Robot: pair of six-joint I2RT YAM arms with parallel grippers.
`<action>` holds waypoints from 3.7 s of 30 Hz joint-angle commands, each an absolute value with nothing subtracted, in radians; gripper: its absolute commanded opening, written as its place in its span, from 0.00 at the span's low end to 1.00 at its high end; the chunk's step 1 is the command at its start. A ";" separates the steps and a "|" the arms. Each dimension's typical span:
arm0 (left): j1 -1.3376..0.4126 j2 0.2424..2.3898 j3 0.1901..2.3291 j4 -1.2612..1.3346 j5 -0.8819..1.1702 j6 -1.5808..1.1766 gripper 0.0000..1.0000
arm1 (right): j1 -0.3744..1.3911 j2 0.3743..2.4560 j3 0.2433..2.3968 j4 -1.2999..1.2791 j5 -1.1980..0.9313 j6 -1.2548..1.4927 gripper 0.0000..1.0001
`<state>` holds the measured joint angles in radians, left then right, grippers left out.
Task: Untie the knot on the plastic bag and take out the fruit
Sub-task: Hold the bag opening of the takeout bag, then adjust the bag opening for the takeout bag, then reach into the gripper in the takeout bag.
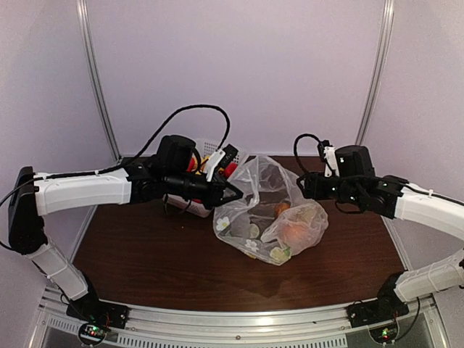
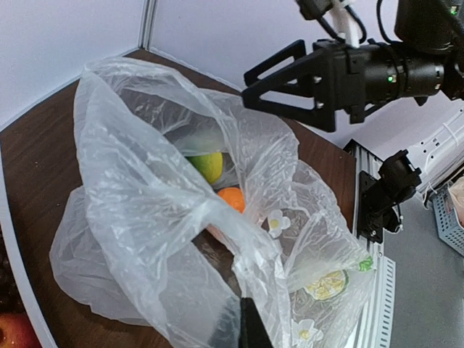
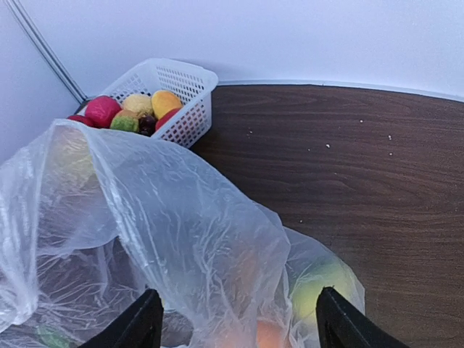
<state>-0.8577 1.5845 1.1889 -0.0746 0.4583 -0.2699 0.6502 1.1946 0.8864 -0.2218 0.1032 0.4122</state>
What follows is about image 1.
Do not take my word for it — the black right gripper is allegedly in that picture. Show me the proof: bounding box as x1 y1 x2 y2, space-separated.
297 171 362 207

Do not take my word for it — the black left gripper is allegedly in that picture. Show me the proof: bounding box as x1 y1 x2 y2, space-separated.
165 169 244 210

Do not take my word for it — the clear printed plastic bag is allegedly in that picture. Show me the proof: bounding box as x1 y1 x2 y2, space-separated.
212 156 328 266

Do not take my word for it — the orange fruit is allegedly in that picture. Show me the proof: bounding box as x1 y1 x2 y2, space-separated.
281 224 310 250

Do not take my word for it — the pink fruit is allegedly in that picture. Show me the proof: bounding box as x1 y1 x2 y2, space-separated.
187 154 199 173

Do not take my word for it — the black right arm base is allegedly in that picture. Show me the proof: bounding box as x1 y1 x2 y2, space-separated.
347 272 409 345

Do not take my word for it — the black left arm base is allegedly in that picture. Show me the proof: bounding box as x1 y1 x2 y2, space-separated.
62 274 129 347

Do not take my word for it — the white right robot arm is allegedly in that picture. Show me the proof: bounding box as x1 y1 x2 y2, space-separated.
297 141 463 320

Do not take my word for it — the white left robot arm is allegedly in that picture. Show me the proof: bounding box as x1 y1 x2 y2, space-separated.
5 135 243 322

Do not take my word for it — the red fruit in basket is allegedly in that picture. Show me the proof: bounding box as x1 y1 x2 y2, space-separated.
224 162 238 178

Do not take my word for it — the white perforated plastic basket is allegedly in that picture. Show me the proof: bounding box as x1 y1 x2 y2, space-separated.
164 138 249 218

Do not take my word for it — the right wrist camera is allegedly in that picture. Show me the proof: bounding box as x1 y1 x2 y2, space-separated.
318 140 339 177

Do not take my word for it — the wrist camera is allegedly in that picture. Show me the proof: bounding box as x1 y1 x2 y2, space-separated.
203 144 239 182
318 140 339 177

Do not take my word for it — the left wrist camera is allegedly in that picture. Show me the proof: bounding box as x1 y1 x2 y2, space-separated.
203 144 239 182

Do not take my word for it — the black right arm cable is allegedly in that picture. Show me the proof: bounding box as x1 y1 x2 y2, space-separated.
292 133 432 215

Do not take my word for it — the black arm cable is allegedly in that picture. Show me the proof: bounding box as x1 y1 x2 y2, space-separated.
292 133 432 215
0 104 232 251

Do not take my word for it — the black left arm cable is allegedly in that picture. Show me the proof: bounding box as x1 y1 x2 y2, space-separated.
0 104 232 251

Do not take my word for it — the right aluminium corner post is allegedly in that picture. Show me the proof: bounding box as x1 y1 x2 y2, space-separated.
355 0 395 145

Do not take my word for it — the aluminium corner post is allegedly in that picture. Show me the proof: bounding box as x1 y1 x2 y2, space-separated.
76 0 121 162
355 0 395 145

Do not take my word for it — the left aluminium corner post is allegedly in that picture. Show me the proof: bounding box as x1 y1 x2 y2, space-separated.
76 0 121 162

